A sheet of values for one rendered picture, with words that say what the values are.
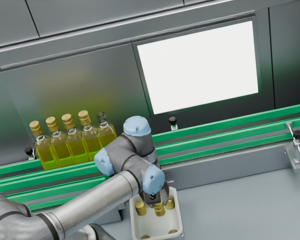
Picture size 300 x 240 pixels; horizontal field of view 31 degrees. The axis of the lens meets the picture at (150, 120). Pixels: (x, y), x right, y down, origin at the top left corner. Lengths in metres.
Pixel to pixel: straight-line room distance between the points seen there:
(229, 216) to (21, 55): 0.92
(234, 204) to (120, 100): 0.56
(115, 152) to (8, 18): 0.61
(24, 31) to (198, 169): 0.79
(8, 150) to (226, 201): 0.87
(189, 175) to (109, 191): 0.66
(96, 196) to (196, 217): 0.66
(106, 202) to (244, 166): 0.78
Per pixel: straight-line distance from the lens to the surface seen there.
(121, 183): 1.42
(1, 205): 1.37
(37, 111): 2.02
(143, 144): 1.58
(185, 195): 2.04
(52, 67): 1.90
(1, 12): 1.85
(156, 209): 1.79
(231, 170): 2.03
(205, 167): 2.00
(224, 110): 2.11
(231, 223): 1.93
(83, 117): 1.85
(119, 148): 1.54
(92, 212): 1.37
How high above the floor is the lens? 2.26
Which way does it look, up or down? 39 degrees down
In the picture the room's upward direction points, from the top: 15 degrees counter-clockwise
